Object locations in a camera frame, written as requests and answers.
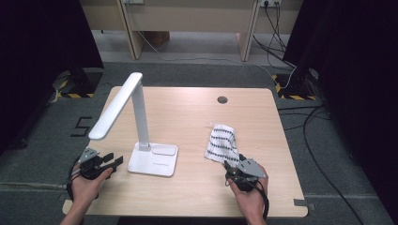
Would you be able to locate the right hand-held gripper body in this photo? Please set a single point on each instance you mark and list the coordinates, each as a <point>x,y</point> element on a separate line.
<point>250,168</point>

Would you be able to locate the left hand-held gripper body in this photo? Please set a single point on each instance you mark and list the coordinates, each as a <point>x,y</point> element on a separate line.
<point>89,154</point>

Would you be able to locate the white striped cloth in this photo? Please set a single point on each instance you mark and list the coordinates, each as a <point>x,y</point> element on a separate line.
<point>221,142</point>

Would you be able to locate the white desk lamp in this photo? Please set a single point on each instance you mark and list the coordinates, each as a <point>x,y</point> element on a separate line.
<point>142,125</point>

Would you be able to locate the person's right hand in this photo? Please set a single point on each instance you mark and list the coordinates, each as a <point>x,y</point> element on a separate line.
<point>253,201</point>

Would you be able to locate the person's left hand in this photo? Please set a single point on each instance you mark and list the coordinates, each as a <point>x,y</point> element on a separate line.
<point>84,190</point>

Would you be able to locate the grey tape piece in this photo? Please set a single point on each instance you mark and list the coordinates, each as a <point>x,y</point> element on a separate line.
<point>303,203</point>

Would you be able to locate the stand base with hazard tape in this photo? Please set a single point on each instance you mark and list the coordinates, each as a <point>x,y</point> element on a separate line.
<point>294,86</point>
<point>81,82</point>

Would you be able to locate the black curtain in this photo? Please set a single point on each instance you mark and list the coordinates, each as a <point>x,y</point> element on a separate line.
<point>37,62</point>
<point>353,78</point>

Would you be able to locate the brown cardboard box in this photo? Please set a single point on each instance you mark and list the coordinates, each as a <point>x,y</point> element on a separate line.
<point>158,38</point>

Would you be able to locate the beige wooden desk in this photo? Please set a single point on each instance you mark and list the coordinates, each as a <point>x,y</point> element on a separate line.
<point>191,15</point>

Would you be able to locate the white wall socket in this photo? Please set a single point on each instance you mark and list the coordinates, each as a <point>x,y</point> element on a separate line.
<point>270,2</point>

